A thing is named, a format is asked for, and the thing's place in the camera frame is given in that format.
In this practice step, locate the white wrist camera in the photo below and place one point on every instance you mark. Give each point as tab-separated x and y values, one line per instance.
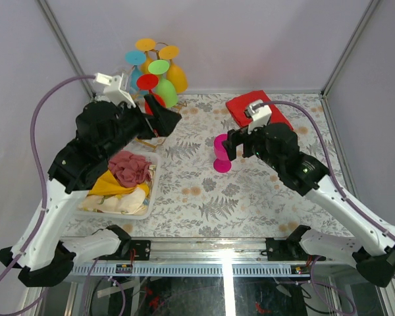
259	113
116	88

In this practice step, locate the magenta plastic wine glass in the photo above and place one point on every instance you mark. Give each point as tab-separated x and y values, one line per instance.
221	163

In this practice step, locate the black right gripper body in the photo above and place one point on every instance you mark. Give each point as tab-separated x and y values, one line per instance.
254	144

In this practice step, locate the cream cloth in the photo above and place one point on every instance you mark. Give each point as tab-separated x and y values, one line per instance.
120	204

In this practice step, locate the green plastic wine glass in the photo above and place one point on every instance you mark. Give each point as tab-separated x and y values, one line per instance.
165	89

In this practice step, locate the red folded cloth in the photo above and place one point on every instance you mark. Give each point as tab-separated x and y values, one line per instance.
237	106

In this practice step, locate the yellow cloth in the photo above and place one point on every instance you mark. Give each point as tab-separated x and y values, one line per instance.
108	185

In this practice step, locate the orange plastic wine glass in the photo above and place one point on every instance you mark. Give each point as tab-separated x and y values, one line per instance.
175	74
146	45

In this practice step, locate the teal plastic wine glass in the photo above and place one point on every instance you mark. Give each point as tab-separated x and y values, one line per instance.
136	59

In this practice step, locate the white plastic basket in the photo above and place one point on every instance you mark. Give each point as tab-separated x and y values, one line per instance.
155	170

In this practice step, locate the front orange plastic wine glass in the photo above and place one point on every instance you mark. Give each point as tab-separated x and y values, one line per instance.
175	74

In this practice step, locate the grey cable duct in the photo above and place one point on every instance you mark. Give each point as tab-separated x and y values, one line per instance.
189	270

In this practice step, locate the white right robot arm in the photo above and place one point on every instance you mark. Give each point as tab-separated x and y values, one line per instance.
310	178

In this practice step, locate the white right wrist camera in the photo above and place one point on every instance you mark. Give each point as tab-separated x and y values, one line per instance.
259	113

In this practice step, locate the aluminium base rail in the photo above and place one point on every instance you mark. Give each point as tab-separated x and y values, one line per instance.
200	250

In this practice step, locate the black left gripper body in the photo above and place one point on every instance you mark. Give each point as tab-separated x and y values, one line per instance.
132	123

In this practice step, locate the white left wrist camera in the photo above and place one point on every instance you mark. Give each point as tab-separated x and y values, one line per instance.
116	88

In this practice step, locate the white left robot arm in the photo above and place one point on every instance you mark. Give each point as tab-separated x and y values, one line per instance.
102	130

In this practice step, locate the rear orange plastic wine glass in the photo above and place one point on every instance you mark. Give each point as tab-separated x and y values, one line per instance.
146	45

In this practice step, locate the pink crumpled cloth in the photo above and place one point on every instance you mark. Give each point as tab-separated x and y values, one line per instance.
129	169

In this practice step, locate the red plastic wine glass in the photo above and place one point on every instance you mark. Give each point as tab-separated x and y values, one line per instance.
146	83

